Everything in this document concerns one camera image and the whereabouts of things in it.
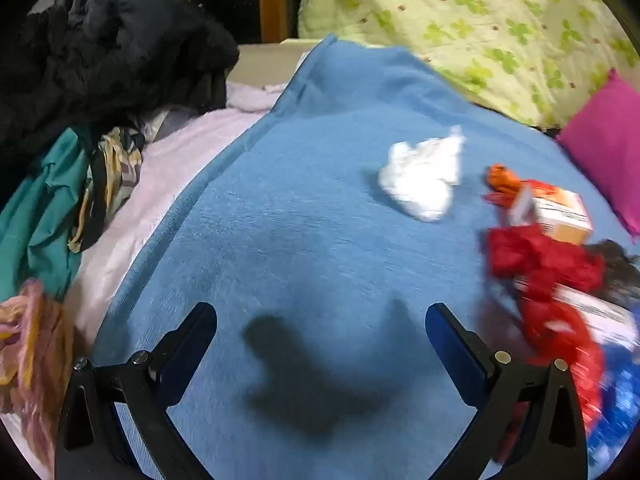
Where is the white crumpled tissue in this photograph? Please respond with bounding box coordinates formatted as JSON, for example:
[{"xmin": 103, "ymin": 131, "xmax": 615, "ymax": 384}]
[{"xmin": 377, "ymin": 125, "xmax": 466, "ymax": 223}]

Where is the pink and yellow striped scarf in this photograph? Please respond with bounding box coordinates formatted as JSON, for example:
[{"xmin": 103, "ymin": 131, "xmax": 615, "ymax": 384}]
[{"xmin": 0, "ymin": 277, "xmax": 76, "ymax": 461}]

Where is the pale pink fleece blanket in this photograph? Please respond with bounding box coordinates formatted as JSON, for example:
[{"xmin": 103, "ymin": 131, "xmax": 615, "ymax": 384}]
[{"xmin": 50, "ymin": 82, "xmax": 286, "ymax": 480}]

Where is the beige mattress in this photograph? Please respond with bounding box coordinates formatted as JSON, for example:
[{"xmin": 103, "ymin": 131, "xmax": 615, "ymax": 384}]
[{"xmin": 227, "ymin": 40, "xmax": 321, "ymax": 93}]

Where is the teal cloth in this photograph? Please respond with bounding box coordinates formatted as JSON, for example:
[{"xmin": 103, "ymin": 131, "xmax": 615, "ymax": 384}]
[{"xmin": 0, "ymin": 125, "xmax": 101, "ymax": 306}]

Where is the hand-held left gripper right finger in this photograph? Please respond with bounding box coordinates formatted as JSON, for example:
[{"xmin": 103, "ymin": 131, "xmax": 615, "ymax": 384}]
[{"xmin": 425, "ymin": 302, "xmax": 588, "ymax": 480}]

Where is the red cloth scrap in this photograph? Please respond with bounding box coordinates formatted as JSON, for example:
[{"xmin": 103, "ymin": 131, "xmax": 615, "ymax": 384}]
[{"xmin": 485, "ymin": 225, "xmax": 608, "ymax": 431}]

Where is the yellow and black patterned scarf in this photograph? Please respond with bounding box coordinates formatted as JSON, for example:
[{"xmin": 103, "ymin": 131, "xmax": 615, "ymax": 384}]
[{"xmin": 67, "ymin": 125, "xmax": 146, "ymax": 253}]

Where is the black clothing pile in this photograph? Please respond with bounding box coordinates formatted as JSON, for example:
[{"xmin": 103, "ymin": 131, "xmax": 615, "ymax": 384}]
[{"xmin": 0, "ymin": 0, "xmax": 241, "ymax": 161}]

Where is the magenta pillow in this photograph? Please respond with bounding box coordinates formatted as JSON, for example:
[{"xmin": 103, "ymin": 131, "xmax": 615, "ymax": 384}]
[{"xmin": 556, "ymin": 67, "xmax": 640, "ymax": 241}]

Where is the orange crumpled wrapper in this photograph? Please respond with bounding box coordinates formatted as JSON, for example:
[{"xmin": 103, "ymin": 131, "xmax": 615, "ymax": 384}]
[{"xmin": 482, "ymin": 162, "xmax": 526, "ymax": 208}]

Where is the green clover print quilt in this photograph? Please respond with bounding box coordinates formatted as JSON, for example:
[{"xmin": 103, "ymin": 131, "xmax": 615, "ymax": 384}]
[{"xmin": 297, "ymin": 0, "xmax": 640, "ymax": 131}]

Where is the dark cloth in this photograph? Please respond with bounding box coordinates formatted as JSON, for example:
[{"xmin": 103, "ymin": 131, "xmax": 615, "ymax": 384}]
[{"xmin": 582, "ymin": 239, "xmax": 640, "ymax": 311}]

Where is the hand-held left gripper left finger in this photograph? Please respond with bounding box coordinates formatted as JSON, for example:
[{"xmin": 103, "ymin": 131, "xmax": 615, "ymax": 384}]
[{"xmin": 55, "ymin": 302, "xmax": 218, "ymax": 480}]

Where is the blue blanket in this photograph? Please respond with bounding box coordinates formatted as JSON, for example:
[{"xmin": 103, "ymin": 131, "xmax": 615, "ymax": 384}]
[{"xmin": 92, "ymin": 35, "xmax": 636, "ymax": 480}]

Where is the orange and white carton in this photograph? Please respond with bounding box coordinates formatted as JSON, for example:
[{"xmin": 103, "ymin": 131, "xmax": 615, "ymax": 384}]
[{"xmin": 507, "ymin": 182, "xmax": 594, "ymax": 247}]

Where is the blue printed bag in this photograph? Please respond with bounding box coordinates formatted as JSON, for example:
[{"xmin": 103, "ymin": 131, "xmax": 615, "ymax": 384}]
[{"xmin": 587, "ymin": 345, "xmax": 640, "ymax": 471}]

